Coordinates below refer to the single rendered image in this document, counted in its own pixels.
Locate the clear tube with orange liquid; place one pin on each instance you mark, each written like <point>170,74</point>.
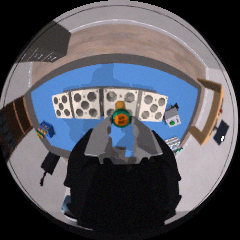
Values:
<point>44,134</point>

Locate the blue bench mat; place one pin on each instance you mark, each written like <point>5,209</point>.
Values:
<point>69,131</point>

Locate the beige bucket adapter block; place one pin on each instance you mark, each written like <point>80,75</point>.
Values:
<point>59,102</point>
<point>119,94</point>
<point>85,101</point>
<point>150,111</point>

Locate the blue tube rack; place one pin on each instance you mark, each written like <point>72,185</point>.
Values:
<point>50,130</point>

